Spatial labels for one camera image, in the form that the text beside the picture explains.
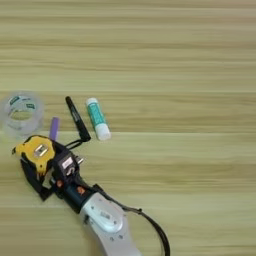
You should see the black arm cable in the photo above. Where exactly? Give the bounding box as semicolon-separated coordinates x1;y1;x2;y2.
93;183;171;256

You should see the purple eraser bar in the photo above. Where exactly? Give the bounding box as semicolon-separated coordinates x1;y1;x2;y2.
49;116;60;141

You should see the teal and white glue stick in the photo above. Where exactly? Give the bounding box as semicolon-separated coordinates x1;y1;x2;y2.
85;97;112;142

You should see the clear tape roll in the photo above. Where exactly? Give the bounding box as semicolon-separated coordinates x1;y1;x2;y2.
0;91;45;140

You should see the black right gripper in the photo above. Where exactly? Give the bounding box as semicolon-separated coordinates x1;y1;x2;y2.
20;141;101;215

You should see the black marker pen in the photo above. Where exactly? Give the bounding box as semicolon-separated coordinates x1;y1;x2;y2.
64;95;92;143

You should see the yellow tape measure with strap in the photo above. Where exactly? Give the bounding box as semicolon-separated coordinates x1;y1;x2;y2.
11;134;85;178

